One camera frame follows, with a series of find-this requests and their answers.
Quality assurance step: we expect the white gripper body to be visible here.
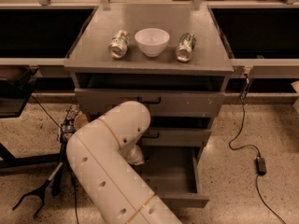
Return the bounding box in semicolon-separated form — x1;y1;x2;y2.
122;145;145;165

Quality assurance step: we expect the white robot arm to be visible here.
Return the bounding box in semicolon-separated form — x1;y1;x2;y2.
66;101;182;224

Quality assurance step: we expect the grey middle drawer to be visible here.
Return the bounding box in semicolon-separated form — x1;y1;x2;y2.
141;116;212;147

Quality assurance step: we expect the grey drawer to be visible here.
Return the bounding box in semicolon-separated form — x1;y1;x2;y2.
135;146;209;208
75;74;225;118
141;116;212;147

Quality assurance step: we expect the grey bottom drawer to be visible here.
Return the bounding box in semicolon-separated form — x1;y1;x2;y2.
135;146;209;208

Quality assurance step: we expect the grey top drawer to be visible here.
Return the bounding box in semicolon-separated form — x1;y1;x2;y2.
75;74;225;118

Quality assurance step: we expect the grey drawer cabinet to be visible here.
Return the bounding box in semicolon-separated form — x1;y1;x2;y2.
64;2;235;211

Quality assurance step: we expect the paper cup on floor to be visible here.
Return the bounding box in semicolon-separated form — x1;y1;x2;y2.
74;114;89;131

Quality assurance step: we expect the black grabber tool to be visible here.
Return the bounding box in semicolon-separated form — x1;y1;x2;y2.
12;141;67;219

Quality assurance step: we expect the left green soda can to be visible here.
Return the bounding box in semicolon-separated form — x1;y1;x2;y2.
108;30;130;59

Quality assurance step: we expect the green soda can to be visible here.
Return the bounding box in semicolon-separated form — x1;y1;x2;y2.
176;33;196;63
108;30;130;59

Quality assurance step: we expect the white bowl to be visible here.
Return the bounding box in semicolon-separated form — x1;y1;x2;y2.
135;28;170;57

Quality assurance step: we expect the right green soda can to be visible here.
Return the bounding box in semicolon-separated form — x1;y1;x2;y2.
176;33;196;63

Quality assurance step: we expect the black power adapter with cable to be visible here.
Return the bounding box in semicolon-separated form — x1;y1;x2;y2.
228;75;287;224

